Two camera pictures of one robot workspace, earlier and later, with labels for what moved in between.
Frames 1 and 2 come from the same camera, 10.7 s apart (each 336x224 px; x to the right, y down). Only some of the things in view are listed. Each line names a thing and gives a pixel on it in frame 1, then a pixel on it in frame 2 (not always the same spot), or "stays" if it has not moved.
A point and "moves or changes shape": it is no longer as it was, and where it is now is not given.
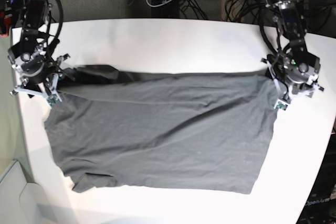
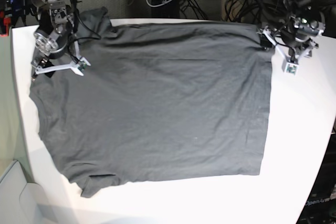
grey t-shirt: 207,131 moves or changes shape
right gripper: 304,84 -> 299,48
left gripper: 41,77 -> 49,64
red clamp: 7,23 stays
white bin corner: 22,202 stays
